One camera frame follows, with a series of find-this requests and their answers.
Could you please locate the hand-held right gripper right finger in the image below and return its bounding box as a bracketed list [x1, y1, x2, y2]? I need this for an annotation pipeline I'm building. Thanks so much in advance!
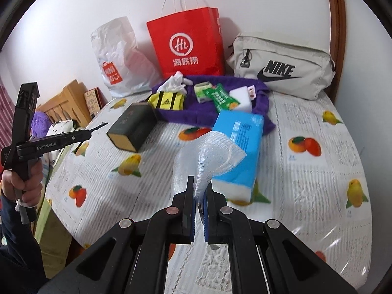
[204, 183, 359, 294]

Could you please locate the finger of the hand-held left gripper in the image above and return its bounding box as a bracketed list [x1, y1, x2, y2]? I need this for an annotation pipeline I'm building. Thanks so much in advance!
[87, 122, 109, 135]
[73, 139, 90, 155]

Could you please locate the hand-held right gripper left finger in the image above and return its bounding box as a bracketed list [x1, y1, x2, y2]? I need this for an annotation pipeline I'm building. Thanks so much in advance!
[37, 175, 195, 294]

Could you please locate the white foam net sleeve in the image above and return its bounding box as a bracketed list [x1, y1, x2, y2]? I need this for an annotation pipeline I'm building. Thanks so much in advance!
[171, 131, 247, 209]

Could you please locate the yellow black striped sock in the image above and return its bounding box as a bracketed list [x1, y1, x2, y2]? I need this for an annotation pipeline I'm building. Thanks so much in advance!
[147, 90, 187, 111]

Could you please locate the green snack packet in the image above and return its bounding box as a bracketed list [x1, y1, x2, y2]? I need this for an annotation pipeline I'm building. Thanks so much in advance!
[204, 84, 239, 112]

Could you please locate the white sponge block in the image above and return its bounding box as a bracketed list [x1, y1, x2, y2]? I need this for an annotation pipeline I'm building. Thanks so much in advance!
[229, 87, 255, 112]

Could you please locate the person's left forearm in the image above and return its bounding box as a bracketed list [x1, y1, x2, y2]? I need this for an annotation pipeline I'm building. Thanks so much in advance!
[0, 190, 40, 294]

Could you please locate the person's left hand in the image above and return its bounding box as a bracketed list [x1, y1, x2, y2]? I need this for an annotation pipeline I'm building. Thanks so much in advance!
[1, 161, 44, 207]

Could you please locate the purple plush toy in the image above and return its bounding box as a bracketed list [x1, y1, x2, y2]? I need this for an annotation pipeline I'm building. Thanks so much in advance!
[31, 111, 51, 138]

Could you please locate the brown patterned book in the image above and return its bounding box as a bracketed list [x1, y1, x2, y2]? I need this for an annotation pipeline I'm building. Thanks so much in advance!
[84, 88, 108, 117]

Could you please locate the pink striped cloth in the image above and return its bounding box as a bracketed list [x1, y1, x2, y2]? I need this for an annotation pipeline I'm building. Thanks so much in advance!
[0, 80, 16, 147]

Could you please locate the white dotted cloth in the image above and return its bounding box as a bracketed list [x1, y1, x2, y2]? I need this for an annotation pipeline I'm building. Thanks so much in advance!
[41, 119, 77, 172]

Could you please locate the dark green box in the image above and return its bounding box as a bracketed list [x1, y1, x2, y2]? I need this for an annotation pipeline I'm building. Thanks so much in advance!
[106, 102, 158, 153]

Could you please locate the wooden furniture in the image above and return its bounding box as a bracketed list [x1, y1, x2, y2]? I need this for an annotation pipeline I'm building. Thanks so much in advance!
[37, 80, 101, 129]

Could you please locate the white plastic shopping bag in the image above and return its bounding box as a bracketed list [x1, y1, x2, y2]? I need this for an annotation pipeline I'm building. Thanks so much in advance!
[90, 17, 163, 98]

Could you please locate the light green bedsheet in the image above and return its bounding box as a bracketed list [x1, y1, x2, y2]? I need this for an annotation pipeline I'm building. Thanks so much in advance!
[32, 196, 72, 245]

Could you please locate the purple towel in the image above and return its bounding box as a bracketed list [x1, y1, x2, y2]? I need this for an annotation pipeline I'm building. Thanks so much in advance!
[151, 75, 276, 134]

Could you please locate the blue tissue pack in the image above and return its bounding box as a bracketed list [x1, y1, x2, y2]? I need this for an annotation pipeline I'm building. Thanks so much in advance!
[211, 110, 264, 206]

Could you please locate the small green white packet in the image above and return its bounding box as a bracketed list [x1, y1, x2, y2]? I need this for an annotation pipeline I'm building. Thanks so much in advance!
[194, 81, 213, 103]

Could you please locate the red paper bag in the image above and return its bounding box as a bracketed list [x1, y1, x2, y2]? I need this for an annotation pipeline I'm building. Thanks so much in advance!
[146, 0, 225, 78]

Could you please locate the grey waist bag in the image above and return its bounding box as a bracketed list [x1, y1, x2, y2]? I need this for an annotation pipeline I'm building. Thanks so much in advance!
[226, 32, 336, 100]

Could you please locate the brown wooden door frame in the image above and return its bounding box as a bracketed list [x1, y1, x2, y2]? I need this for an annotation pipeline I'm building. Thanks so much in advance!
[325, 0, 346, 105]

